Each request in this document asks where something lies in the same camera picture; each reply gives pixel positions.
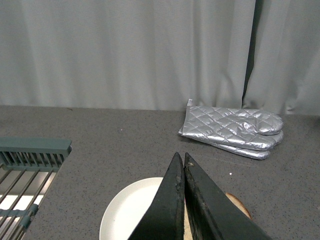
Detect white round plate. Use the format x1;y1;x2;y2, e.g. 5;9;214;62
99;177;163;240

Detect lower silver quilted oven mitt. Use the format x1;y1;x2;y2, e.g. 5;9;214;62
196;130;284;160

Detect brown bread slice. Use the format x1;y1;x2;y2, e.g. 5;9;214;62
183;192;253;240

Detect upper silver quilted oven mitt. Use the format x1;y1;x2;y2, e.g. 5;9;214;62
179;99;284;150

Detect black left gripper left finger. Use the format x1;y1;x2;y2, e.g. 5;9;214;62
129;152;185;240

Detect grey curtain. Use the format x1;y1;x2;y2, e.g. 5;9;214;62
0;0;320;115

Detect silver quilted oven mitt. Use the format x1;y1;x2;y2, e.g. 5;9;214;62
179;99;284;150
196;130;284;160

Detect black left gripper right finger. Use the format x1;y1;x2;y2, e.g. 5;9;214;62
184;153;271;240

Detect green dish drying rack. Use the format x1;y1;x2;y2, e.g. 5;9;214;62
0;136;72;240

